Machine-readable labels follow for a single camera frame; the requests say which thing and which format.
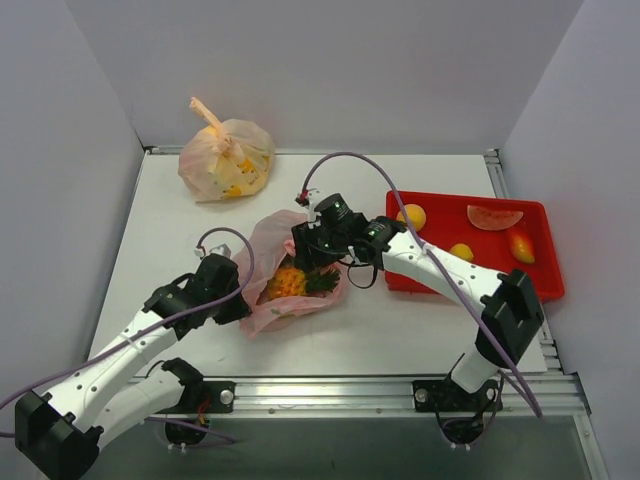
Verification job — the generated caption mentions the orange toy pineapple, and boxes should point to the orange toy pineapple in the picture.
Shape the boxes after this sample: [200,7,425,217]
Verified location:
[266,266,340,301]

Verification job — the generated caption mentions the pink plastic bag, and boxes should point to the pink plastic bag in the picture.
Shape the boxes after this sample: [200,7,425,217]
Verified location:
[233,210,346,337]

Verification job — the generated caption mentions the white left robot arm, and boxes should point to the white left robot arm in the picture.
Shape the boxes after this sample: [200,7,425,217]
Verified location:
[14,253,250,479]

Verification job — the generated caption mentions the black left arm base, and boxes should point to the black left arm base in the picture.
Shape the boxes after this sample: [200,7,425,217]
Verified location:
[144,358,236,452]

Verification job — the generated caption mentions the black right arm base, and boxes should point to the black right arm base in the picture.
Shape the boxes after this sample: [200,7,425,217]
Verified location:
[412,375,504,451]

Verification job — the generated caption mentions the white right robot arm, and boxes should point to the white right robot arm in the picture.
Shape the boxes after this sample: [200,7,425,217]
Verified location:
[292,189,543,409]

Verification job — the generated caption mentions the orange fruit with leaf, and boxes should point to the orange fruit with leaf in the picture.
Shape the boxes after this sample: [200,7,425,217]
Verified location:
[396,204,427,232]

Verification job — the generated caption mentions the orange plastic bag with fruit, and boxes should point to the orange plastic bag with fruit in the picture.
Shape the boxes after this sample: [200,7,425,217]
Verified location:
[178,97,276,203]

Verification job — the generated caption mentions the red plastic tray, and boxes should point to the red plastic tray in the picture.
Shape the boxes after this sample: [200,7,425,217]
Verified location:
[399,191,565,303]

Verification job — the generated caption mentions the small yellow lemon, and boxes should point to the small yellow lemon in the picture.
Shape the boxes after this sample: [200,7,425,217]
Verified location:
[449,243,474,262]

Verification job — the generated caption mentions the watermelon slice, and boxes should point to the watermelon slice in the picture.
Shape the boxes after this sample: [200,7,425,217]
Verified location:
[467,205,524,231]

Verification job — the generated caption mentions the red yellow mango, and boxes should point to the red yellow mango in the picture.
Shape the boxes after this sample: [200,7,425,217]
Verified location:
[506,226,535,264]

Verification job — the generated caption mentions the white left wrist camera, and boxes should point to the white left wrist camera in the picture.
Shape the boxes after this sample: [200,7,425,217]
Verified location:
[194,243,231,259]

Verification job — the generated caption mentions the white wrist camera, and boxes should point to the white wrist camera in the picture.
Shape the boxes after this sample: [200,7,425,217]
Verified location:
[295,188,326,229]
[194,243,231,259]

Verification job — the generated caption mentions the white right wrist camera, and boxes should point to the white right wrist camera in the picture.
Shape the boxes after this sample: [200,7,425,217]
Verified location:
[295,188,326,229]

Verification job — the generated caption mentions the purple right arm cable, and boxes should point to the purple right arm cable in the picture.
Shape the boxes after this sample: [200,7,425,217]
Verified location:
[296,151,544,419]

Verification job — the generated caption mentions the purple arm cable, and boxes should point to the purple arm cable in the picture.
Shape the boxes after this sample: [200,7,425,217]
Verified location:
[0,227,257,439]
[296,151,544,419]

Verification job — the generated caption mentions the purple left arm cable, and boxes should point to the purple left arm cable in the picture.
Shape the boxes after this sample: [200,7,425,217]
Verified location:
[0,227,257,439]

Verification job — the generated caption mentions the aluminium front rail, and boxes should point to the aluminium front rail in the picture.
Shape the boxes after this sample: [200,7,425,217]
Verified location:
[59,377,591,419]

